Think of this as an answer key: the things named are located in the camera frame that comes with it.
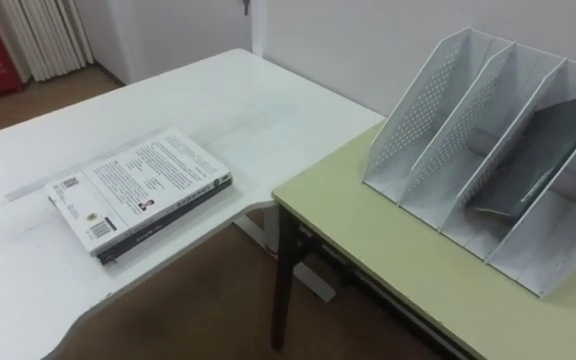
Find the white desk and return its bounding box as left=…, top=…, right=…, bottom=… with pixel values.
left=0, top=47, right=386, bottom=360

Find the black cover book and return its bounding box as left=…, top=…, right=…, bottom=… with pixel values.
left=47, top=175, right=234, bottom=266

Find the pale green table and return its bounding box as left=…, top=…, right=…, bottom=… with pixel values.
left=269, top=119, right=576, bottom=360

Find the white cover book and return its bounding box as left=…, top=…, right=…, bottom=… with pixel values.
left=43, top=126, right=233, bottom=257

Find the white perforated file rack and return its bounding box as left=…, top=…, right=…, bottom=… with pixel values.
left=361, top=26, right=576, bottom=299

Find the grey book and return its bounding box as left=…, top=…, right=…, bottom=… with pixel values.
left=469, top=94, right=576, bottom=219

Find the white curtain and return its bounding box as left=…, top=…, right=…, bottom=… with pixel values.
left=0, top=0, right=95, bottom=83

